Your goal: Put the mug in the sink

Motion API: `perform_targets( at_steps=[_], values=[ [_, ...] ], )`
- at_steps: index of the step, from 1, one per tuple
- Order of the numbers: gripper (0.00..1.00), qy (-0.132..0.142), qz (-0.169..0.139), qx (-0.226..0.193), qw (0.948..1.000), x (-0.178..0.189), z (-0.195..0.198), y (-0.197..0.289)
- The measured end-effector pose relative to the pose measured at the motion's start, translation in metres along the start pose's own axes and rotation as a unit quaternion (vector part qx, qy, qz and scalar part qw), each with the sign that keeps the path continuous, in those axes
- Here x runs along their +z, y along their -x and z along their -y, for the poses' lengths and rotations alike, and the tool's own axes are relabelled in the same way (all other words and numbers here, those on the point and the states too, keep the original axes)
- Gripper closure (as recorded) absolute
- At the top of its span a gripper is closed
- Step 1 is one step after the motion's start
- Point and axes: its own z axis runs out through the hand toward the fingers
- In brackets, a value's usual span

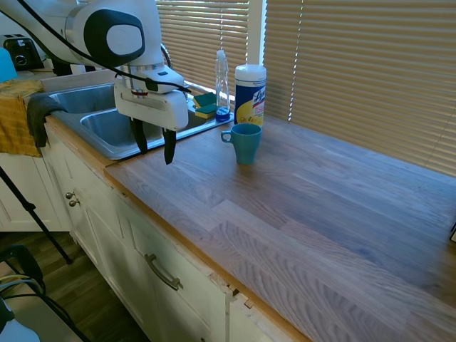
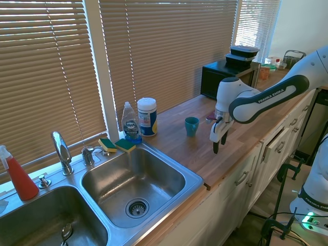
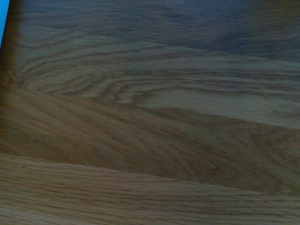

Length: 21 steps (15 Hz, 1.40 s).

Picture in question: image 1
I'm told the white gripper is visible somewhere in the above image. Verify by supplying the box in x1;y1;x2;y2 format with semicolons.
113;68;190;166

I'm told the teal ceramic mug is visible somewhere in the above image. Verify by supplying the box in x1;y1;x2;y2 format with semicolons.
220;123;263;165

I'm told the stainless steel double sink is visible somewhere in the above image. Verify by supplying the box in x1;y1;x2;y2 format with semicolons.
40;81;236;161

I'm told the tan blind behind sink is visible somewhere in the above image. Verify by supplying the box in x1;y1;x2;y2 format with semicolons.
155;0;251;98

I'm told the yellow green sponge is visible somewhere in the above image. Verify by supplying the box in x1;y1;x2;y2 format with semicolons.
194;103;217;120
192;92;217;108

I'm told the clear dish soap bottle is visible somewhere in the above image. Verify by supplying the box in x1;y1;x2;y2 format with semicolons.
214;49;232;123

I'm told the chrome faucet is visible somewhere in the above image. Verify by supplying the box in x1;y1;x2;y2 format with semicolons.
160;42;175;71

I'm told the white kitchen cabinet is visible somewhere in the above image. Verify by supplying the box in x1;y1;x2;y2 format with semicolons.
0;120;311;342

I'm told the Lysol wipes canister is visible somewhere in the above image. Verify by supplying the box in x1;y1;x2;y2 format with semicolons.
234;63;268;130

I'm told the gray dish cloth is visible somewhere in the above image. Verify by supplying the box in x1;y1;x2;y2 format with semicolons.
26;93;69;149

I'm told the black tripod leg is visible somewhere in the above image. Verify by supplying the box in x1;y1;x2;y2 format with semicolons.
0;165;74;266

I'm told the yellow towel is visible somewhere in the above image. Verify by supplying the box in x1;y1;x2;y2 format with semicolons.
0;78;46;158

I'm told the black toaster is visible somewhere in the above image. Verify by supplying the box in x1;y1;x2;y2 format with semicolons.
1;33;46;71

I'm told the blue plastic container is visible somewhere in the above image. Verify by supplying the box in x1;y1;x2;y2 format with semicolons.
0;47;19;84

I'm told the wide tan blind behind counter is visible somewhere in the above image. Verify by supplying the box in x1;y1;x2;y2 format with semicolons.
263;0;456;178

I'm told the brushed metal bar handle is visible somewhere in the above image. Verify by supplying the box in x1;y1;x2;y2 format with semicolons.
143;253;185;291

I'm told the white window post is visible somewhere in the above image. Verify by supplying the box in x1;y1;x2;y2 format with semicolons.
247;0;269;67

